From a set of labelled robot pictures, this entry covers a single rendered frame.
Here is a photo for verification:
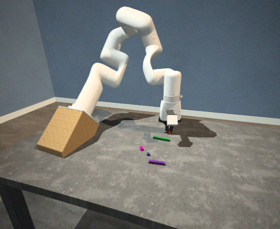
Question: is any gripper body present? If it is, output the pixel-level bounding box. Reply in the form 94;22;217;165
159;100;181;121

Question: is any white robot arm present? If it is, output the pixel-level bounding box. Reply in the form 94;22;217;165
68;7;183;115

